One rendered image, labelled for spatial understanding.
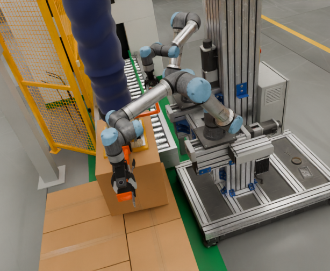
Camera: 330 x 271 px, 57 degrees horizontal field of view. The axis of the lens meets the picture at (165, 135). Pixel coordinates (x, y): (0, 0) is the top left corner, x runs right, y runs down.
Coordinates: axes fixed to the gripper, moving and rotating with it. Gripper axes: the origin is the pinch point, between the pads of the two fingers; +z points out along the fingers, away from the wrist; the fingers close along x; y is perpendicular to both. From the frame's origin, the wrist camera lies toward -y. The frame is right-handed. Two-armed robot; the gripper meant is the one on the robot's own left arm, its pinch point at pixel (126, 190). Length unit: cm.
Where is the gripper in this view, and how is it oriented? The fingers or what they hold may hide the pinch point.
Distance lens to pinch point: 153.1
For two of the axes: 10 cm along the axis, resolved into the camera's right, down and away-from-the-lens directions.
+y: -1.6, -5.9, 7.9
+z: 1.4, 7.8, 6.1
